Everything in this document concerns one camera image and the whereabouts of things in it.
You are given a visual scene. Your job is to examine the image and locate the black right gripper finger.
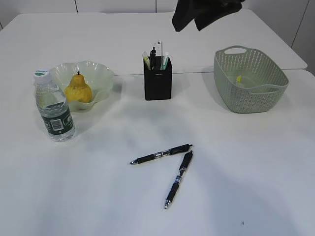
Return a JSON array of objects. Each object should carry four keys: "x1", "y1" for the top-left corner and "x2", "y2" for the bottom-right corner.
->
[
  {"x1": 172, "y1": 0, "x2": 199, "y2": 32},
  {"x1": 194, "y1": 0, "x2": 243, "y2": 31}
]

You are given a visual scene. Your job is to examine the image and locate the clear plastic ruler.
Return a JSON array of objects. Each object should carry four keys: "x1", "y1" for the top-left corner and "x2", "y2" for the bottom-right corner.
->
[{"x1": 153, "y1": 40, "x2": 163, "y2": 57}]

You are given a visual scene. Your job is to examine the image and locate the mint green utility knife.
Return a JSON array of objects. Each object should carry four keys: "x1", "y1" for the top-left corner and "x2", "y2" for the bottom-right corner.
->
[{"x1": 160, "y1": 52, "x2": 169, "y2": 70}]

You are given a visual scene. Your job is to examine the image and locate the black pen apart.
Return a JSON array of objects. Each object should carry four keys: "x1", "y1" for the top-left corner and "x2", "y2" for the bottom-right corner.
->
[{"x1": 150, "y1": 46, "x2": 156, "y2": 70}]

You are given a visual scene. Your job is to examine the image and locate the yellow green pen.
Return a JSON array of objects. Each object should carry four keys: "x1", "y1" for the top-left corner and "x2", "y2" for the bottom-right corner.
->
[{"x1": 142, "y1": 51, "x2": 151, "y2": 70}]

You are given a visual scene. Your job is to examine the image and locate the yellow white waste paper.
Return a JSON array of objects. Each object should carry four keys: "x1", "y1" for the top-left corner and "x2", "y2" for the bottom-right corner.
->
[{"x1": 230, "y1": 75, "x2": 278, "y2": 93}]

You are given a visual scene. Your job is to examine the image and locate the yellow pear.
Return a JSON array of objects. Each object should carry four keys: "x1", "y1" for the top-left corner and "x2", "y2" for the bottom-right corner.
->
[{"x1": 64, "y1": 71, "x2": 93, "y2": 103}]

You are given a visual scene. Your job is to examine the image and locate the black pen across ruler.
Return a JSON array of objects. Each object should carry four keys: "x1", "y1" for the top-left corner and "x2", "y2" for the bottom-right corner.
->
[{"x1": 130, "y1": 144, "x2": 193, "y2": 165}]

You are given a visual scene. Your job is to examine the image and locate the clear water bottle green label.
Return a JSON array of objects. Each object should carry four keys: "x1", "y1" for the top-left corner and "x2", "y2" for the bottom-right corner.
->
[{"x1": 33, "y1": 69, "x2": 75, "y2": 142}]

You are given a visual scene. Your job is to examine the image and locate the black square pen holder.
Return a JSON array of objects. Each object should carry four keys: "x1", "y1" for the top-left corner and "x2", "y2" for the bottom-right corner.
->
[{"x1": 143, "y1": 56, "x2": 172, "y2": 101}]

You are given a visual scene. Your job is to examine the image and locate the green woven plastic basket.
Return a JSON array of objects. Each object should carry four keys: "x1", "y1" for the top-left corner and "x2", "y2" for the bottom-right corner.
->
[{"x1": 214, "y1": 47, "x2": 289, "y2": 114}]

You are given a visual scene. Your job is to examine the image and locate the green glass scalloped plate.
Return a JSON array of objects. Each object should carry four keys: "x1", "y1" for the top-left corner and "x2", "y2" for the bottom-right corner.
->
[{"x1": 50, "y1": 60, "x2": 114, "y2": 112}]

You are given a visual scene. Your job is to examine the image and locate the black pen under ruler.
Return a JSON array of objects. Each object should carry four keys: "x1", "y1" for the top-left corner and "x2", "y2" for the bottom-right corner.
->
[{"x1": 164, "y1": 150, "x2": 193, "y2": 209}]

